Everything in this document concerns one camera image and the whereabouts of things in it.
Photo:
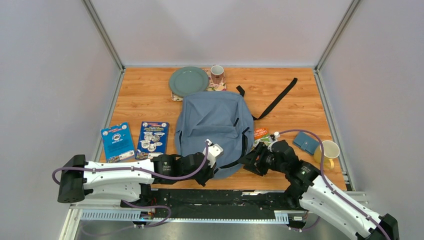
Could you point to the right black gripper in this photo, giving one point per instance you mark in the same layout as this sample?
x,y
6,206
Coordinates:
x,y
252,165

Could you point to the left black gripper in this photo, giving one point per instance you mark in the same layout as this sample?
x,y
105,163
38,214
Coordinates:
x,y
209,175

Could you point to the dark blue treehouse book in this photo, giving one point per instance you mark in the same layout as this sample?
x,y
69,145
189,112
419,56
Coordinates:
x,y
153,139

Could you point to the blue-grey backpack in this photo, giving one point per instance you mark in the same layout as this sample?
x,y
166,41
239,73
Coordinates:
x,y
224,118

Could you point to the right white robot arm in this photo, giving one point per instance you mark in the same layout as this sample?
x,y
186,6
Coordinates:
x,y
312,191

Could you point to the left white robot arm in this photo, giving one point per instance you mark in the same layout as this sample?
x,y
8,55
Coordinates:
x,y
80,179

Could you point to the orange treehouse book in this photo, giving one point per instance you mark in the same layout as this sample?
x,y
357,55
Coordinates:
x,y
261,135

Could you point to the teal wallet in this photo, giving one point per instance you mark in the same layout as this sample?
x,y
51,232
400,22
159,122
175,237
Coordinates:
x,y
306,143

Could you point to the light blue treehouse book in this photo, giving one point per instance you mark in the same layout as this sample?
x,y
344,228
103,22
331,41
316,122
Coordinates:
x,y
117,143

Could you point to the yellow mug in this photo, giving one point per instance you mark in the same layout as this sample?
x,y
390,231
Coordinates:
x,y
331,152

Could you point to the floral placemat tray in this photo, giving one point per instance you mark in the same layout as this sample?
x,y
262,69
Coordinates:
x,y
211,88

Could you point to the green ceramic plate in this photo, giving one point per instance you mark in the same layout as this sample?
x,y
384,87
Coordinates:
x,y
188,80

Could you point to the pink patterned mug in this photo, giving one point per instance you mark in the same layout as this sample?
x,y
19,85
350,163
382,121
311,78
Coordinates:
x,y
217,74

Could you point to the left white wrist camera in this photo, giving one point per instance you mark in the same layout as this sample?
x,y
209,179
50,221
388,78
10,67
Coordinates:
x,y
212,152

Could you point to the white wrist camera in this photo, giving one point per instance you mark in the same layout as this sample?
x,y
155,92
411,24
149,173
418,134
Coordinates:
x,y
212,152
273,137

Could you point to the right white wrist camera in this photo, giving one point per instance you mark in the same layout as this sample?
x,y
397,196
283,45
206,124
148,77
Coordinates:
x,y
273,137

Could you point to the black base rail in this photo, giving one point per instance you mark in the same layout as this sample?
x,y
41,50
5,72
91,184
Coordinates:
x,y
204,204

